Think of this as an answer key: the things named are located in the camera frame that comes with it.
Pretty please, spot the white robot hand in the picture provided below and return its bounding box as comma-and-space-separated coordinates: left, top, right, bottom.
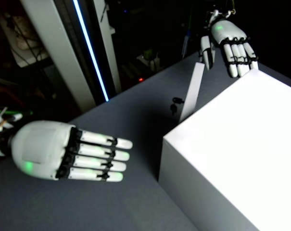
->
10, 120, 133, 183
199, 20, 259, 78

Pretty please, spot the white box door flap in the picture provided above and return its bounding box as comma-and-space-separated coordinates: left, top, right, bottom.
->
178, 62, 205, 123

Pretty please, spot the grey table cloth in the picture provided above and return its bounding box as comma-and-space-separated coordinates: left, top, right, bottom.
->
0, 45, 291, 231

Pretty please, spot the white power strip with plugs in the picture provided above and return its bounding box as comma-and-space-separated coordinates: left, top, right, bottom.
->
135, 49, 165, 73

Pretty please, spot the blue-white light strip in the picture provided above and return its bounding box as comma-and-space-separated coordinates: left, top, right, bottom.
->
72, 0, 110, 102

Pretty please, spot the wide white frame post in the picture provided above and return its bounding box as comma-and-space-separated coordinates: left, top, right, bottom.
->
20, 0, 97, 113

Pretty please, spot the white box with cables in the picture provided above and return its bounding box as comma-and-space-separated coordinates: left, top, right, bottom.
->
0, 12, 50, 68

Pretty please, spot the narrow white frame post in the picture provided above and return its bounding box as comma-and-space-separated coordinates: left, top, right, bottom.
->
92, 0, 122, 93

